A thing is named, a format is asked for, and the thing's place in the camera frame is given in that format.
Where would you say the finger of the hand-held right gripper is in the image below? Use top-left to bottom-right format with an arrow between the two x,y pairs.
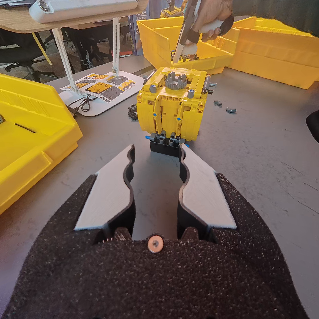
173,0 -> 201,63

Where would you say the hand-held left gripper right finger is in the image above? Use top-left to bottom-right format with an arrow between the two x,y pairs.
179,144 -> 238,230

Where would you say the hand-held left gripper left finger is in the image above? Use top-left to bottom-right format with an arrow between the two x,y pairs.
74,144 -> 136,231

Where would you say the yellow plastic bin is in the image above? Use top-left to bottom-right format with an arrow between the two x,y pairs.
0,73 -> 83,215
224,16 -> 319,90
137,16 -> 240,75

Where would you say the yellow lego model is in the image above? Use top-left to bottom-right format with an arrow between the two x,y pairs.
136,67 -> 217,158

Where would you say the person's right forearm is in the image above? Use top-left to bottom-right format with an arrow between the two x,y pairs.
232,0 -> 319,38

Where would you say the thin black lego axle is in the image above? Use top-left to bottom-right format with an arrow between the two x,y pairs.
14,123 -> 36,134

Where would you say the lego instruction booklet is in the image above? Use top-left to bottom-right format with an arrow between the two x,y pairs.
0,0 -> 38,7

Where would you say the person's right hand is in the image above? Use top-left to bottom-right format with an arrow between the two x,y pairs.
192,0 -> 234,42

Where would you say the blue robot kit box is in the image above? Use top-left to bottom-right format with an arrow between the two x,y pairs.
128,0 -> 190,56

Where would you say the yellow and grey sticker sheet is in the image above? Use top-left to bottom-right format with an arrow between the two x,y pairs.
60,73 -> 136,102

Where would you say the white and wood book stand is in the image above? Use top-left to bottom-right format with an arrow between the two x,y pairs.
0,0 -> 150,117

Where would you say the black office chair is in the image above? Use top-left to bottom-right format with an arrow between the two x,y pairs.
0,32 -> 59,84

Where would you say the black cable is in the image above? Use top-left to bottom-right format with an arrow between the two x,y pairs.
65,96 -> 98,117

